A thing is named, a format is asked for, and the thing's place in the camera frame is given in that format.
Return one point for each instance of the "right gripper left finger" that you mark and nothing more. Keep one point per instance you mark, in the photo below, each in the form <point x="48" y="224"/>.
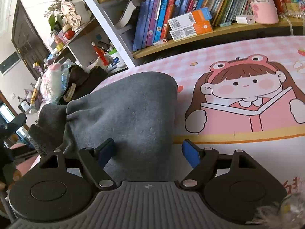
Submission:
<point x="94" y="160"/>

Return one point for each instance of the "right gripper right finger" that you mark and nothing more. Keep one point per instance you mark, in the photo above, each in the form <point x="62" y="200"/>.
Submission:
<point x="203" y="162"/>

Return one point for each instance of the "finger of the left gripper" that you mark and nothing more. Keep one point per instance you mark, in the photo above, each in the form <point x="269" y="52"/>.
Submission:
<point x="10" y="128"/>

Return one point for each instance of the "grey sweatshirt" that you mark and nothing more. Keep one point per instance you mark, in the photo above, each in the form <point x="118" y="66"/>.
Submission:
<point x="137" y="112"/>

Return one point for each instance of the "white plush toy bundle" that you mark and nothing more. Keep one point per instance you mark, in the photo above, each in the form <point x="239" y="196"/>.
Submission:
<point x="52" y="84"/>

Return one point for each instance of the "pink cartoon table mat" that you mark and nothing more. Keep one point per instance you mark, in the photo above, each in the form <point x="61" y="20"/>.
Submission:
<point x="247" y="94"/>

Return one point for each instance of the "white green lid jar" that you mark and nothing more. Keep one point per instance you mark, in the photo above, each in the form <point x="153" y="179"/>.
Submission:
<point x="116" y="59"/>

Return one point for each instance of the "red figurine bottle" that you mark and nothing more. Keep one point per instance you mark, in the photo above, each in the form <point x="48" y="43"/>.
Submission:
<point x="100" y="54"/>

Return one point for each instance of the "orange white box lower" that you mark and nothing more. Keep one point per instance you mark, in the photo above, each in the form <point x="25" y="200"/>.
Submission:
<point x="191" y="30"/>

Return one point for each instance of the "orange white box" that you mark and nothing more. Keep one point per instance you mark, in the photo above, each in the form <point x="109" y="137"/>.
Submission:
<point x="191" y="30"/>
<point x="189" y="18"/>

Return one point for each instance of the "white wooden bookshelf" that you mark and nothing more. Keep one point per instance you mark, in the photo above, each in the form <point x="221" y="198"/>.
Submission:
<point x="139" y="29"/>

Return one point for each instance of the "orange white box upper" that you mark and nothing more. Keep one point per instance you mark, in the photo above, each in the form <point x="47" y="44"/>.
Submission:
<point x="189" y="18"/>

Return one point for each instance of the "white charger block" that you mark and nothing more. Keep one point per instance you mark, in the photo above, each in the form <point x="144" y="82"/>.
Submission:
<point x="245" y="19"/>

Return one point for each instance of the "pink sticker tumbler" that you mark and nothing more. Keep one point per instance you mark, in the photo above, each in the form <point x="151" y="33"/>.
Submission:
<point x="264" y="11"/>

